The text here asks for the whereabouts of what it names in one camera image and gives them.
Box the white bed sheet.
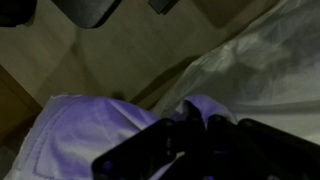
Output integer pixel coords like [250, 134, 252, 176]
[2, 0, 320, 180]

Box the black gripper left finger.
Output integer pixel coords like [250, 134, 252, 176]
[91, 119, 187, 180]

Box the black robot table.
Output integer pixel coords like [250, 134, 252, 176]
[0, 0, 179, 29]

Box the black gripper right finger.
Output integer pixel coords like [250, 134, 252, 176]
[207, 115, 320, 180]

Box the wooden bed frame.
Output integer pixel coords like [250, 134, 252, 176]
[0, 65, 42, 144]

